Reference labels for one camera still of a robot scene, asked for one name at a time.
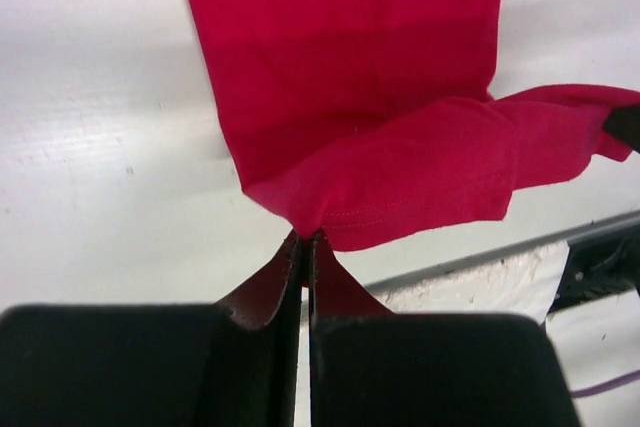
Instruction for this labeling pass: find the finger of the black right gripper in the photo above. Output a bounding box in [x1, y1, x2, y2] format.
[603, 104, 640, 152]

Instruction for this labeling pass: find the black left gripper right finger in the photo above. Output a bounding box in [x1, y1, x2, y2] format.
[309, 233, 579, 426]

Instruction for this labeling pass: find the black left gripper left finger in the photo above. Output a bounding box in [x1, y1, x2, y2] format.
[1, 235, 303, 426]

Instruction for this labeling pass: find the red t-shirt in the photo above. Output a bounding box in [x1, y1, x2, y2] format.
[189, 0, 639, 251]

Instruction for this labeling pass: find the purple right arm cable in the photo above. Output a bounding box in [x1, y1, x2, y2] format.
[569, 369, 640, 400]

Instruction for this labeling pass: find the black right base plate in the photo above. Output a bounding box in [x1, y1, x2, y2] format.
[541, 226, 639, 326]

